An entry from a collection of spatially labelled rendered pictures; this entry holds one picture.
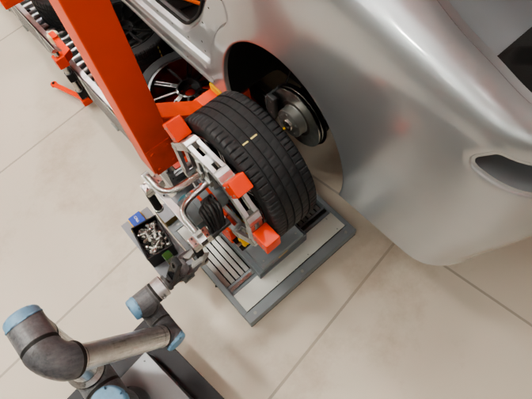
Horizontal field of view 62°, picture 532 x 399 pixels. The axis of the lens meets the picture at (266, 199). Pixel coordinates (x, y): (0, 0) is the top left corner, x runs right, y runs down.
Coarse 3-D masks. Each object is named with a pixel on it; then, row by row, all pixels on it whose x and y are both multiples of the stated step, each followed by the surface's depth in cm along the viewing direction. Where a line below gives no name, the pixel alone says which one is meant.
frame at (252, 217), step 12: (180, 144) 177; (192, 144) 172; (204, 144) 171; (180, 156) 197; (192, 156) 174; (216, 156) 168; (192, 168) 210; (228, 168) 165; (216, 180) 167; (240, 204) 168; (252, 204) 170; (252, 216) 171; (240, 228) 208; (252, 228) 175; (252, 240) 188
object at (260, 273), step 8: (296, 224) 257; (304, 232) 254; (304, 240) 258; (232, 248) 260; (296, 248) 258; (240, 256) 258; (248, 256) 252; (280, 256) 248; (248, 264) 253; (256, 264) 249; (272, 264) 248; (256, 272) 246; (264, 272) 248
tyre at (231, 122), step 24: (240, 96) 176; (192, 120) 176; (216, 120) 170; (240, 120) 168; (264, 120) 168; (216, 144) 168; (240, 144) 165; (264, 144) 166; (288, 144) 168; (240, 168) 163; (264, 168) 165; (288, 168) 169; (264, 192) 166; (288, 192) 171; (312, 192) 180; (240, 216) 217; (288, 216) 178
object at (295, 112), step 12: (276, 96) 209; (288, 96) 199; (300, 96) 195; (288, 108) 202; (300, 108) 198; (312, 108) 194; (300, 120) 201; (312, 120) 196; (288, 132) 213; (300, 132) 204; (312, 132) 204; (312, 144) 211
